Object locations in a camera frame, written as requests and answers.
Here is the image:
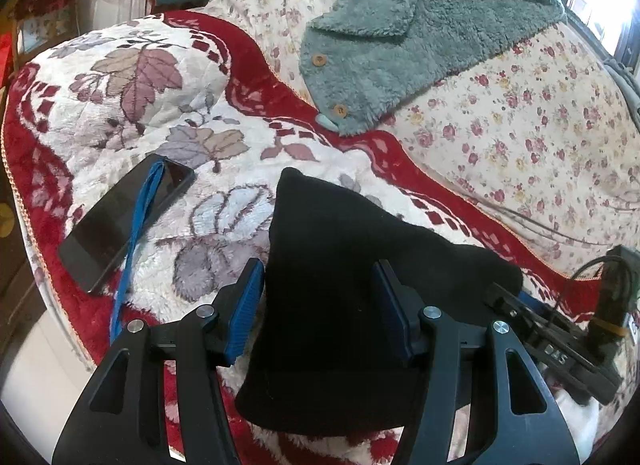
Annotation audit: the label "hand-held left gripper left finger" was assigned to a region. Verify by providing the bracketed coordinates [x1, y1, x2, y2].
[51, 258, 266, 465]

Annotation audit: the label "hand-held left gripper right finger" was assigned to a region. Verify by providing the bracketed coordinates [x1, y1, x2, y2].
[371, 260, 581, 465]

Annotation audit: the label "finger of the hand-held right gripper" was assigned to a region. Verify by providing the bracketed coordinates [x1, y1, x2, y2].
[482, 282, 553, 341]

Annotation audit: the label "black pants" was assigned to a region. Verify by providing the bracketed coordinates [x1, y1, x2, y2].
[234, 167, 523, 438]

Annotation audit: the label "black smartphone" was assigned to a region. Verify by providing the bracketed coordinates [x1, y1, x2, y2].
[57, 154, 196, 294]

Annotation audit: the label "floral cream quilt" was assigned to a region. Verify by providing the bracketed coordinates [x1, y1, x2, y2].
[202, 0, 640, 286]

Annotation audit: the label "red white leaf-print blanket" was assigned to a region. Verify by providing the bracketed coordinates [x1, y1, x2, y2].
[0, 10, 626, 465]

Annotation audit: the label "teal fleece jacket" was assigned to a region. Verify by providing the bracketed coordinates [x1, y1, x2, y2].
[299, 0, 568, 136]

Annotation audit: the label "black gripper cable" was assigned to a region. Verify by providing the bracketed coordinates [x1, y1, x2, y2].
[554, 254, 626, 316]

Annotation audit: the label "thin black cable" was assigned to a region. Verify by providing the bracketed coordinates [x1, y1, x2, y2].
[460, 190, 608, 248]

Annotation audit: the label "blue lanyard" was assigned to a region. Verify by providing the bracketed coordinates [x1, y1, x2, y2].
[109, 161, 168, 346]

